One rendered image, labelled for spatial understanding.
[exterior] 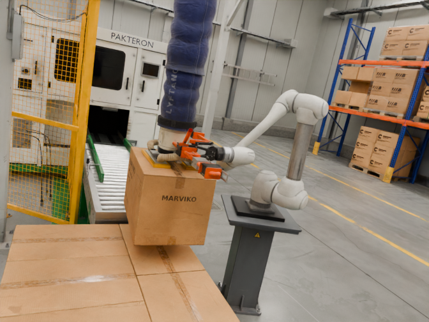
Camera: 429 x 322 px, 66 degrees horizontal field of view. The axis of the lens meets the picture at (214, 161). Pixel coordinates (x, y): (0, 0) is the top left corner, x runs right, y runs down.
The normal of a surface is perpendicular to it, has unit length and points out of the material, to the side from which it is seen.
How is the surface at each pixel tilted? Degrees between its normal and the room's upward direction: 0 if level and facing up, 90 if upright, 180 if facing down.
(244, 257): 90
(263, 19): 90
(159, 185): 90
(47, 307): 0
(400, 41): 90
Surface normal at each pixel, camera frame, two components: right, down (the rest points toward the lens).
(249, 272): 0.08, 0.24
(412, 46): -0.89, -0.07
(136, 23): 0.41, 0.28
